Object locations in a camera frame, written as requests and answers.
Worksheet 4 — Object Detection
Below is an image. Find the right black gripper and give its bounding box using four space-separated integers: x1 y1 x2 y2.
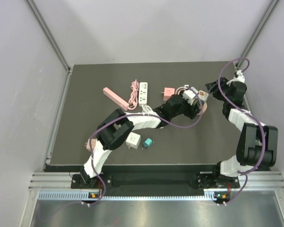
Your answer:
206 77 232 104

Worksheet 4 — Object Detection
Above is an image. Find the pink cube socket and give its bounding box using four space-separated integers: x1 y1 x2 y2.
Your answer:
161 87 175 101

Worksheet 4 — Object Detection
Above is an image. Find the pink round socket base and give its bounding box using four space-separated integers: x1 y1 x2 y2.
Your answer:
199 103 207 114

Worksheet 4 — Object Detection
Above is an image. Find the white power strip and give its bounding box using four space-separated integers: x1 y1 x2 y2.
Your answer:
138 82 148 106

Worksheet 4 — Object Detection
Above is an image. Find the teal charger plug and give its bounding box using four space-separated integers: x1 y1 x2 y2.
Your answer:
142 138 153 149

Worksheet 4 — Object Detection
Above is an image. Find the white cube adapter plug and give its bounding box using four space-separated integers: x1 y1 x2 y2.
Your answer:
125 132 141 149

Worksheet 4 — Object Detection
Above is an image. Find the pink power strip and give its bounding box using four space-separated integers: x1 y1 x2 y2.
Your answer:
103 87 129 111

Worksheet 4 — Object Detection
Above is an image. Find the pink deer cube adapter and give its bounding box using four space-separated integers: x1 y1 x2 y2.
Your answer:
85 139 97 152

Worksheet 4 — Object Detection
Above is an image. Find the white cube adapter with picture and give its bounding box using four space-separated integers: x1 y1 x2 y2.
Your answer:
198 90 209 103

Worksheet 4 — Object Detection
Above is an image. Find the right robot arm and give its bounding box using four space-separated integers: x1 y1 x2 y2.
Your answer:
205 78 278 187

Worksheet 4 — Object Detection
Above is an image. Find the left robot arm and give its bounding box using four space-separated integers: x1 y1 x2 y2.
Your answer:
80 95 205 188

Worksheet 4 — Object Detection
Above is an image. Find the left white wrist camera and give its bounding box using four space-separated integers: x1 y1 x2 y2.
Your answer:
182 85 198 105

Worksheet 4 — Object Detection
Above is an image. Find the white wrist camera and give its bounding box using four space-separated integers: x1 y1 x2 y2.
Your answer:
182 85 198 105
233 70 245 83

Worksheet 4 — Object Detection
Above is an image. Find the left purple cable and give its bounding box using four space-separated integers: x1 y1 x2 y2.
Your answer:
89 86 204 208

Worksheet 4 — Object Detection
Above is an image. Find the purple cable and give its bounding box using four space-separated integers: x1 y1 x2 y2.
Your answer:
89 86 204 208
218 58 267 206

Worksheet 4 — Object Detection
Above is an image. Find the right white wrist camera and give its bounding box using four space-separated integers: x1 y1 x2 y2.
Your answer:
233 70 245 83

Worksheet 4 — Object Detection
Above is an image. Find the pink power strip cord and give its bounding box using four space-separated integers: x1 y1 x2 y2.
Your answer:
128 79 140 111

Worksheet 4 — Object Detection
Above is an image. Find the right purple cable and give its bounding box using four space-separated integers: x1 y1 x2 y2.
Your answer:
218 58 267 206

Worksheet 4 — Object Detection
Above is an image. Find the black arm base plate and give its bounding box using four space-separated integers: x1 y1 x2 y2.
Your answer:
70 172 241 190

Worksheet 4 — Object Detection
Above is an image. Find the white slotted cable duct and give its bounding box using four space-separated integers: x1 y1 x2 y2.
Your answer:
38 191 228 201

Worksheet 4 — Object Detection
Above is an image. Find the aluminium frame rail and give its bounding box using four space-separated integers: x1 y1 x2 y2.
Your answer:
29 171 284 191

